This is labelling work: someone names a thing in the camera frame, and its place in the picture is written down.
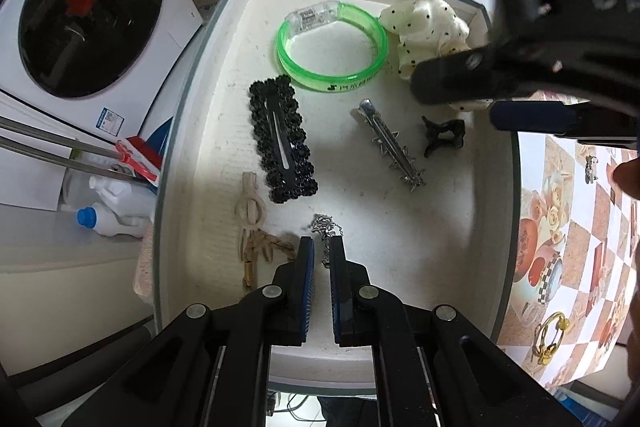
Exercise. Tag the cream polka dot scrunchie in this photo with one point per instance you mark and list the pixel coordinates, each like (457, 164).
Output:
(424, 29)

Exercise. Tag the white shallow tray box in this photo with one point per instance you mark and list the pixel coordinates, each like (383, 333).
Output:
(449, 241)

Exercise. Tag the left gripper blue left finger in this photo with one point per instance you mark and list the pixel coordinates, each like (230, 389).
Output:
(296, 279)

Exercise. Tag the patterned checkered tablecloth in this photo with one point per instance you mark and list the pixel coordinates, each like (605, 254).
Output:
(576, 274)

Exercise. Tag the silver chain charm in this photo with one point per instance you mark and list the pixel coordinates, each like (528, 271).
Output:
(325, 227)

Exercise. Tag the blue dustpan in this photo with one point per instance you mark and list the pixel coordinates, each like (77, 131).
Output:
(155, 145)

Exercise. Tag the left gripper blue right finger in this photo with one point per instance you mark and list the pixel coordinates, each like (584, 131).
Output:
(363, 314)

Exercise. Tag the silver spiked hair clip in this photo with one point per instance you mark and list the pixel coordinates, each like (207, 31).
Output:
(389, 145)

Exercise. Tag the small silver charm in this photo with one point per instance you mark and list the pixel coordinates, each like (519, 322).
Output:
(591, 169)

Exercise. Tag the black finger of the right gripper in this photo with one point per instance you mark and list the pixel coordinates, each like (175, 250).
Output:
(462, 76)

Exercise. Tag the small black claw clip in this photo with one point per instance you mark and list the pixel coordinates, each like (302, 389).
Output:
(448, 134)

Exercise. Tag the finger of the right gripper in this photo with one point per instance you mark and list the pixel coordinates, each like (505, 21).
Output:
(539, 116)

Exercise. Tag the white washing machine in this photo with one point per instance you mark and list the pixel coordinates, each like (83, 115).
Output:
(96, 65)

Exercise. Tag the white blue-capped bottle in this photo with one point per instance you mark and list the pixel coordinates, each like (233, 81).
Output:
(105, 222)

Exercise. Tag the red handled mop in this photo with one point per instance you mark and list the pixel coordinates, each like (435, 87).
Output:
(127, 162)

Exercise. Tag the black beaded hair clip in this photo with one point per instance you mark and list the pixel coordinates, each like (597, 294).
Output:
(281, 139)

